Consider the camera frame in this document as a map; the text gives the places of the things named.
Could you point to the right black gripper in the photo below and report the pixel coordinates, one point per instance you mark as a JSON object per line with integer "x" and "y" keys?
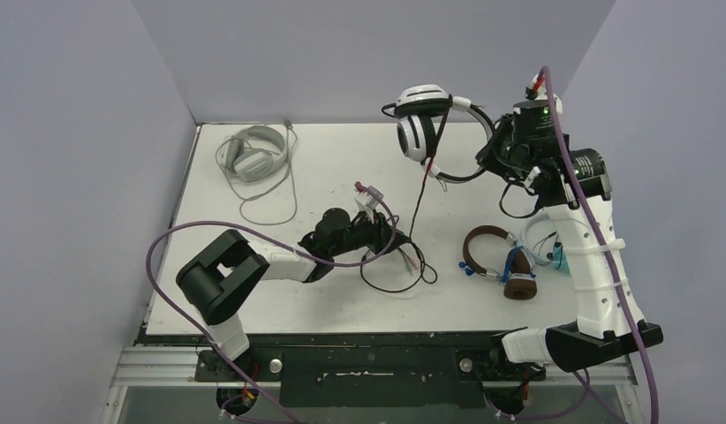
{"x": 495, "y": 151}

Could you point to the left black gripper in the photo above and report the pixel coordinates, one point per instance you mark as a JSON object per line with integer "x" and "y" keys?
{"x": 381, "y": 232}

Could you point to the black and white headphones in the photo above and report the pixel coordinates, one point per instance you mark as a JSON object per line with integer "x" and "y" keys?
{"x": 422, "y": 112}

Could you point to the teal cat-ear headphones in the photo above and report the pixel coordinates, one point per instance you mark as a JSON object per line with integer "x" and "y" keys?
{"x": 557, "y": 259}

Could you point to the brown headphones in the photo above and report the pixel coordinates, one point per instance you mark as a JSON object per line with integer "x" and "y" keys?
{"x": 515, "y": 290}

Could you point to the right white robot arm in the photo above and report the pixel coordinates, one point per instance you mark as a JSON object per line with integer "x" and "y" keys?
{"x": 573, "y": 190}

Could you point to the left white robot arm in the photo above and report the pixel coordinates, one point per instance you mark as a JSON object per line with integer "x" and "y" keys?
{"x": 220, "y": 278}

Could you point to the grey white headphones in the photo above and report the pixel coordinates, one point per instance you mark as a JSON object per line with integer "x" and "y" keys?
{"x": 255, "y": 153}

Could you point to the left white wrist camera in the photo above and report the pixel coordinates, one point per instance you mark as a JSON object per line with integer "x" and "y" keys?
{"x": 367, "y": 199}

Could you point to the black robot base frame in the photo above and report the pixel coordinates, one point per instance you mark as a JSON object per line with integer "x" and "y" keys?
{"x": 381, "y": 370}

